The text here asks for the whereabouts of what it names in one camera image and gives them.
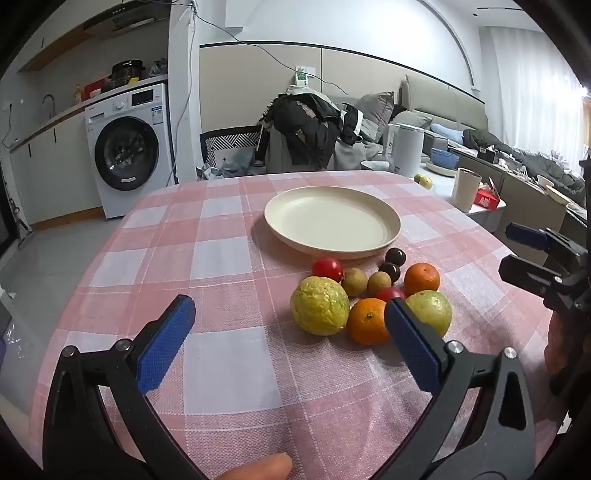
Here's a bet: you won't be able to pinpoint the white kitchen cabinet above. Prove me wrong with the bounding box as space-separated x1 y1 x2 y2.
9 99 100 232

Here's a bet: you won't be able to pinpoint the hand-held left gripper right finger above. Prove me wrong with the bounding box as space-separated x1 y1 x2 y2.
379 298 536 480

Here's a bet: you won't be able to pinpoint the cream round plate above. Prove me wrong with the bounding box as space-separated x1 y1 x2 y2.
264 186 402 260

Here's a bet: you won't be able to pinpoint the orange tangerine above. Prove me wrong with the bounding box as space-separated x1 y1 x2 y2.
347 298 391 346
404 262 441 296

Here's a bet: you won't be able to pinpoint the blue bowls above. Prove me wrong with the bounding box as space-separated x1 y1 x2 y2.
429 148 460 169

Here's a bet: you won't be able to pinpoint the beige sofa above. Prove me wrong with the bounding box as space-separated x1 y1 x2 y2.
399 74 591 208

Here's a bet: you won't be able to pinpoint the pink checked tablecloth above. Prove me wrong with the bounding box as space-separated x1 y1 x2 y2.
28 171 568 480

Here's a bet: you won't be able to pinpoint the red box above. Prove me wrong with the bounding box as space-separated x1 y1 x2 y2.
473 187 502 210

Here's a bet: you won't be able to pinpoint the beige cup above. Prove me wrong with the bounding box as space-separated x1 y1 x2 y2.
451 168 483 213

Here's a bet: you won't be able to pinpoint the range hood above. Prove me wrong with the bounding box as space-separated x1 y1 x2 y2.
83 2 171 38

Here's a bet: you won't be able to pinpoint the black cooking pot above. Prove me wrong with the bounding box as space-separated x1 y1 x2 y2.
111 60 146 86

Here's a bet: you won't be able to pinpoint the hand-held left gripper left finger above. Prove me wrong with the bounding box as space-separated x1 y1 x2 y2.
43 294 204 480

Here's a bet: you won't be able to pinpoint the person's left hand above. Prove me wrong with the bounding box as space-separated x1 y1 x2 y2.
210 452 293 480

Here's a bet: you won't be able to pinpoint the yellow-green guava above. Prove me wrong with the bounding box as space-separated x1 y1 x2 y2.
405 290 453 337
290 275 350 336

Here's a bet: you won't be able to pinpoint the patterned black chair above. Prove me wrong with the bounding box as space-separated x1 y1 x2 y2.
199 126 264 167

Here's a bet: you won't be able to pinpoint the grey garment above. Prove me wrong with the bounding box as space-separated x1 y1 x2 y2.
332 117 384 171

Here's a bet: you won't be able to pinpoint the brown longan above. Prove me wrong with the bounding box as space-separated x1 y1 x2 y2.
368 271 393 296
341 268 369 297

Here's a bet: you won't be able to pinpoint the grey pillow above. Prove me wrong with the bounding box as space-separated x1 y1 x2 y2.
355 91 395 139

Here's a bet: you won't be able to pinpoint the person's right hand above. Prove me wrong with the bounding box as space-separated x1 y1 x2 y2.
544 314 573 377

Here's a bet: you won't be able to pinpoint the beige side plate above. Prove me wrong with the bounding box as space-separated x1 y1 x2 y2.
424 161 460 177

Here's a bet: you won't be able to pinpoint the white curtain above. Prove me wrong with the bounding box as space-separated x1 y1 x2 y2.
480 23 587 153

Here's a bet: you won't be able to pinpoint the white electric kettle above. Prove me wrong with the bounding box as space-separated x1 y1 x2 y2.
381 123 426 178

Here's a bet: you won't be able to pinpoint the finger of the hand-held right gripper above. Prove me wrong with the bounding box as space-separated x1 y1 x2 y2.
505 222 589 260
499 255 565 298

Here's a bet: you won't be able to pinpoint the white washing machine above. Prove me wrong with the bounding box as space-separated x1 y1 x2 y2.
84 83 176 219

